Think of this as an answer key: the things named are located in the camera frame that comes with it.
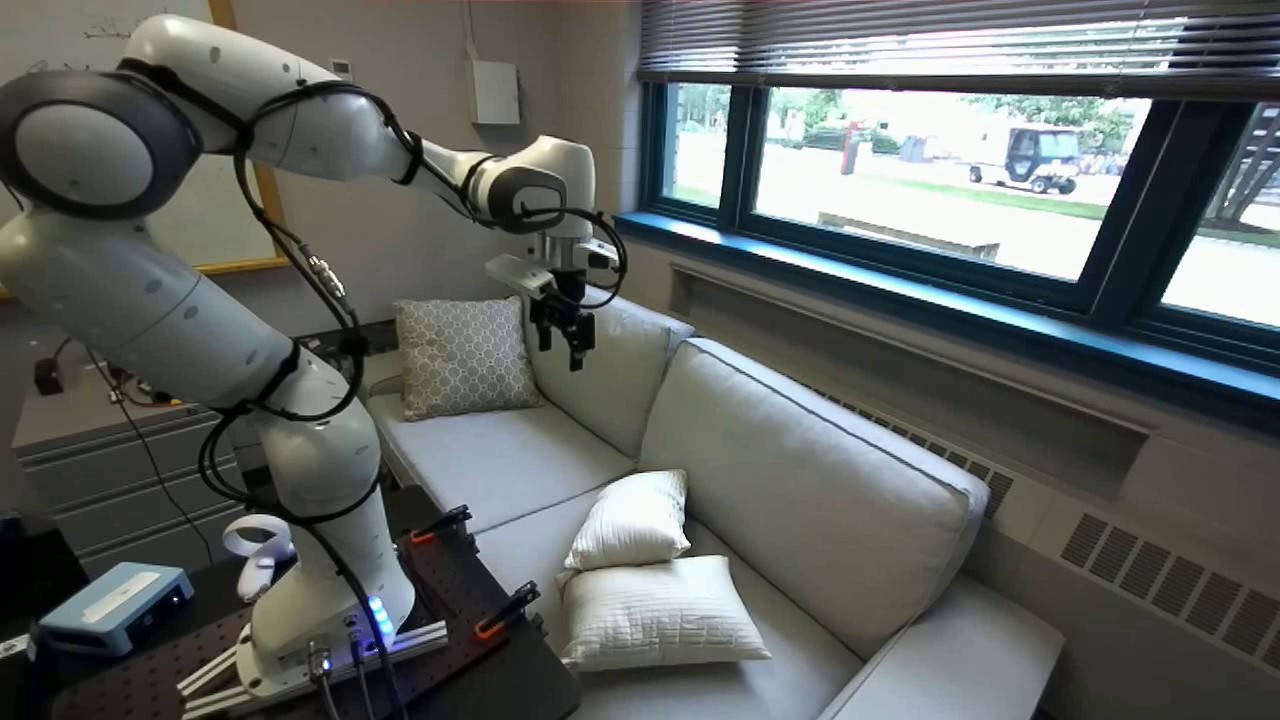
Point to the wood framed whiteboard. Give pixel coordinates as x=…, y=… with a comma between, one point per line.
x=206, y=223

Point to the grey drawer cabinet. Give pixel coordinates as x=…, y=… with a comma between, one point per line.
x=122, y=480

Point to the orange handled clamp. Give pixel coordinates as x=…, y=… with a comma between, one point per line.
x=442, y=527
x=505, y=613

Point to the white wall box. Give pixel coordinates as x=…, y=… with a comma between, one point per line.
x=494, y=92

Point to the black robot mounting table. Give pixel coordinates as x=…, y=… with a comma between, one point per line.
x=436, y=668

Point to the small white striped pillow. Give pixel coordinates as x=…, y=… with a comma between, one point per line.
x=633, y=521

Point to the white VR controller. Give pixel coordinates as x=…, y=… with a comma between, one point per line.
x=261, y=540

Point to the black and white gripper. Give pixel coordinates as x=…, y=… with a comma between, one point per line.
x=549, y=304

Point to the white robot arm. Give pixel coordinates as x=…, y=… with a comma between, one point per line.
x=96, y=153

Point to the wall radiator vent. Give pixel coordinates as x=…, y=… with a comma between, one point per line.
x=1110, y=554

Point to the blue and white box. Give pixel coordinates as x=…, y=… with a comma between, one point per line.
x=118, y=611

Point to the grey patterned pillow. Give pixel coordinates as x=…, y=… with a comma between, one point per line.
x=462, y=356

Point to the teal framed window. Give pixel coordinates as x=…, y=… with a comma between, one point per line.
x=1057, y=229

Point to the grey window blinds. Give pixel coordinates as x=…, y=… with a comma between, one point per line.
x=1164, y=50

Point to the large white striped pillow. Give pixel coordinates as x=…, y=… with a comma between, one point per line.
x=659, y=619

